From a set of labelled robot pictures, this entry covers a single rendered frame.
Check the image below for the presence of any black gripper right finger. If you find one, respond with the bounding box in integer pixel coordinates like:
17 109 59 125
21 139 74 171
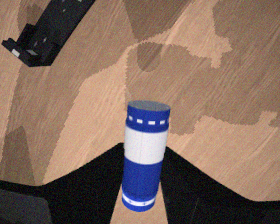
160 147 280 224

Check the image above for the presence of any blue and white battery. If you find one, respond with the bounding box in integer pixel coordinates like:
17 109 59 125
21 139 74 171
121 99 171 212

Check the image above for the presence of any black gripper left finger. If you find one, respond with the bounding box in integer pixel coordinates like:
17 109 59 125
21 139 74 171
0 142 125 224

